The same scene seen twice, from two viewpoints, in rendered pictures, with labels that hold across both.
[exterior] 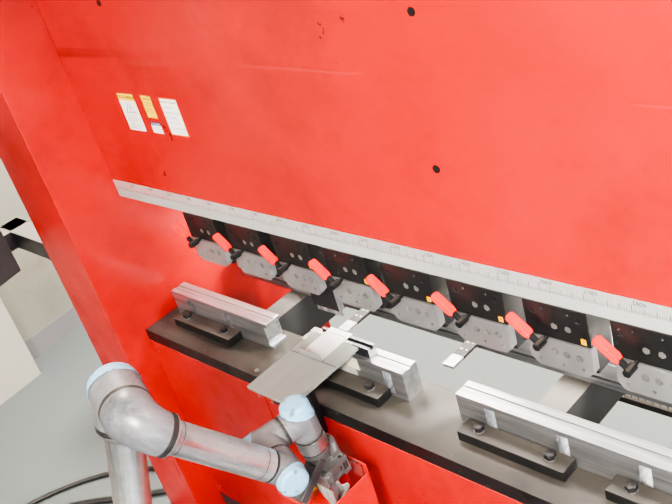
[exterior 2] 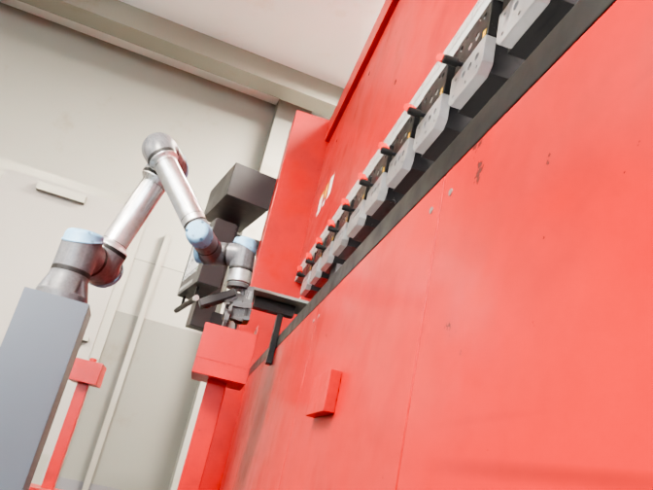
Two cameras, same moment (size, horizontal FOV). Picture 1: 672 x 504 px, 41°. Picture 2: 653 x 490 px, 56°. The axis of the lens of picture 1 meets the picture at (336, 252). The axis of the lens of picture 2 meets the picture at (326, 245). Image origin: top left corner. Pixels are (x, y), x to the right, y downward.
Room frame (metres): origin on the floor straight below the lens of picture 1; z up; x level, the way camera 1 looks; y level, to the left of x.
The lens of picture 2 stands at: (0.23, -0.93, 0.44)
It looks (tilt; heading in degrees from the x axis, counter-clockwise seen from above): 21 degrees up; 29
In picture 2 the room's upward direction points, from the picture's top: 13 degrees clockwise
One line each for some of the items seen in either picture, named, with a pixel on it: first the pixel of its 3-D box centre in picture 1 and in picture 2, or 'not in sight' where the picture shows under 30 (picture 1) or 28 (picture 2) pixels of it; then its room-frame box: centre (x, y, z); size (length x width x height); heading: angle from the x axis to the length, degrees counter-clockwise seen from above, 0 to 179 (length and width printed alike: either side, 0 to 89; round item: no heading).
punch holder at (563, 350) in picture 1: (568, 327); (414, 154); (1.50, -0.41, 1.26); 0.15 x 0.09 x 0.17; 38
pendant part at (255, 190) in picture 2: not in sight; (223, 251); (2.85, 1.17, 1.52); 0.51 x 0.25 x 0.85; 51
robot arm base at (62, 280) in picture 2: not in sight; (65, 286); (1.46, 0.60, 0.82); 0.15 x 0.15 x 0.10
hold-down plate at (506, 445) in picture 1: (514, 448); not in sight; (1.61, -0.26, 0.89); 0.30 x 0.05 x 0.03; 38
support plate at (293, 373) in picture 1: (302, 368); (286, 303); (2.03, 0.18, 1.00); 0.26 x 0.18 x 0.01; 128
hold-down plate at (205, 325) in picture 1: (207, 328); not in sight; (2.56, 0.48, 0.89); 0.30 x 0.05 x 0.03; 38
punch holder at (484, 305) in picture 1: (489, 306); (389, 185); (1.66, -0.29, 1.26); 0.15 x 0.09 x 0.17; 38
